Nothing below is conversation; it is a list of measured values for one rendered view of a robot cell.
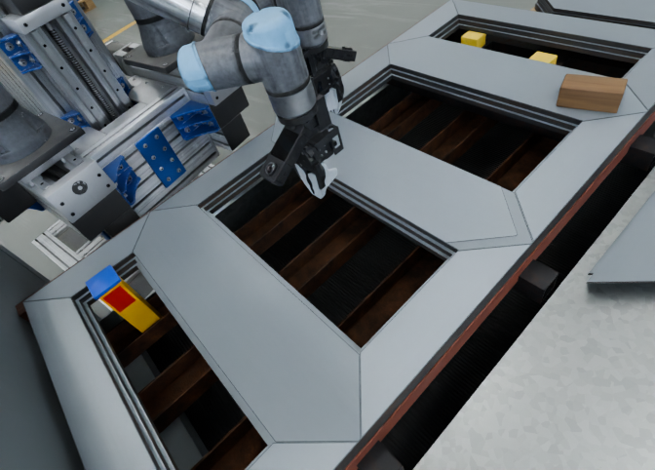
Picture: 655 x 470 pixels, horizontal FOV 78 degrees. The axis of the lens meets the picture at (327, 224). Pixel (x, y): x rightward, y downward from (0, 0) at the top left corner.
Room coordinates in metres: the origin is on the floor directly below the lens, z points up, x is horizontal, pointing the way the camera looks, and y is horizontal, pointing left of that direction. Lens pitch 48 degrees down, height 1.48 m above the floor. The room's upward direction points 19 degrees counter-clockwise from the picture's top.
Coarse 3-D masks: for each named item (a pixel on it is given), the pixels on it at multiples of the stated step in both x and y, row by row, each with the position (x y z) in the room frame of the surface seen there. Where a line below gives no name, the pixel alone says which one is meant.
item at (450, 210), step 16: (464, 176) 0.58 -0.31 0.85; (448, 192) 0.55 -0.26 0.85; (464, 192) 0.54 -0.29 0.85; (480, 192) 0.52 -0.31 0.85; (432, 208) 0.53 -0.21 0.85; (448, 208) 0.51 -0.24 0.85; (464, 208) 0.50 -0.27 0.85; (416, 224) 0.50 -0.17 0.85; (432, 224) 0.49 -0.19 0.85; (448, 224) 0.47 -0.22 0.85
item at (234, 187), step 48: (576, 48) 0.93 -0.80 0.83; (624, 48) 0.84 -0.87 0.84; (480, 96) 0.84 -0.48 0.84; (624, 144) 0.55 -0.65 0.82; (240, 192) 0.81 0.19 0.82; (336, 192) 0.69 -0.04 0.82; (240, 240) 0.64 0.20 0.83; (432, 240) 0.46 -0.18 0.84; (480, 240) 0.42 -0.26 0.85; (528, 240) 0.38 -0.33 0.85; (288, 288) 0.46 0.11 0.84; (96, 336) 0.50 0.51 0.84; (192, 336) 0.43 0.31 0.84; (144, 432) 0.28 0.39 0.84
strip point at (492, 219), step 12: (492, 204) 0.49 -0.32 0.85; (504, 204) 0.48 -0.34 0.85; (480, 216) 0.47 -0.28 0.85; (492, 216) 0.46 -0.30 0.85; (504, 216) 0.45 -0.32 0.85; (468, 228) 0.45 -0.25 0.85; (480, 228) 0.44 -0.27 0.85; (492, 228) 0.43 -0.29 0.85; (504, 228) 0.42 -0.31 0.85; (456, 240) 0.43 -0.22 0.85; (468, 240) 0.42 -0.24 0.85
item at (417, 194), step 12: (432, 168) 0.63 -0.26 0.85; (444, 168) 0.62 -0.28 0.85; (456, 168) 0.61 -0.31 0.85; (408, 180) 0.62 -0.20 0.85; (420, 180) 0.61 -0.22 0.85; (432, 180) 0.60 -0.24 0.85; (444, 180) 0.59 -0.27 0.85; (396, 192) 0.60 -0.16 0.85; (408, 192) 0.59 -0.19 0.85; (420, 192) 0.58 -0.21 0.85; (432, 192) 0.57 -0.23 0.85; (384, 204) 0.58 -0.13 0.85; (396, 204) 0.57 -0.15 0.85; (408, 204) 0.56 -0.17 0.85; (420, 204) 0.55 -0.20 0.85; (408, 216) 0.52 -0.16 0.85
